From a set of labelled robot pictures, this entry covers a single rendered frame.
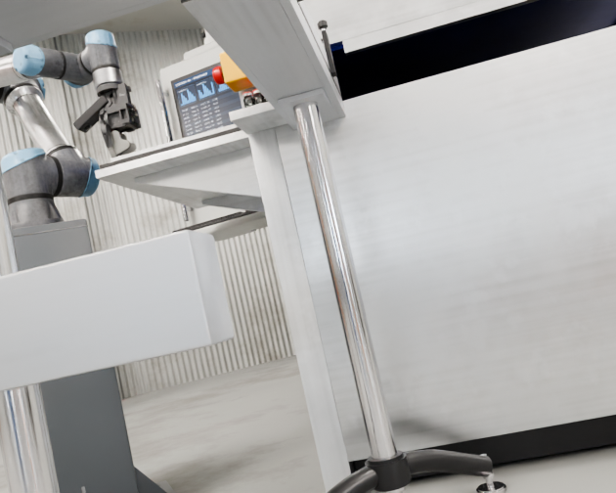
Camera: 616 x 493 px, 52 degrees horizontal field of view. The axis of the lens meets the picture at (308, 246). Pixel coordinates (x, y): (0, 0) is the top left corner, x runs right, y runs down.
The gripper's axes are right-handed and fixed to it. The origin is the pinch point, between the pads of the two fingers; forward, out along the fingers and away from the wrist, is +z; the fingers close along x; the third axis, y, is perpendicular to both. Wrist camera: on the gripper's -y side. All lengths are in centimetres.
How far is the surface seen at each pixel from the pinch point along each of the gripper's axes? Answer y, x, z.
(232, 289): -100, 405, 19
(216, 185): 26.0, -2.4, 13.0
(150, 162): 13.4, -10.9, 5.4
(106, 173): 1.7, -10.9, 5.1
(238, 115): 40.7, -26.0, 5.0
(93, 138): -181, 355, -137
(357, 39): 68, -12, -9
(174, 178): 15.6, -2.4, 8.5
